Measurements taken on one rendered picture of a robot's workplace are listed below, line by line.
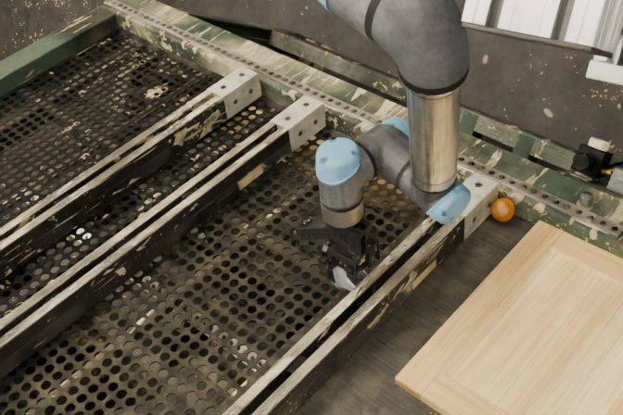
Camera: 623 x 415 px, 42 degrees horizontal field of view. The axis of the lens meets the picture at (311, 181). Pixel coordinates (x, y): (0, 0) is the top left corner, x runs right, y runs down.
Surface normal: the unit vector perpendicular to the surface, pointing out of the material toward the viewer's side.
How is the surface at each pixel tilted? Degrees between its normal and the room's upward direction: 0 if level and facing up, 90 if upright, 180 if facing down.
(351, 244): 35
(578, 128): 0
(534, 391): 55
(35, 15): 0
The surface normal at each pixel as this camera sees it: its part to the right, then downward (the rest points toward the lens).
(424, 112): -0.40, 0.80
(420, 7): 0.09, 0.04
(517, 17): -0.60, 0.03
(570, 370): -0.10, -0.74
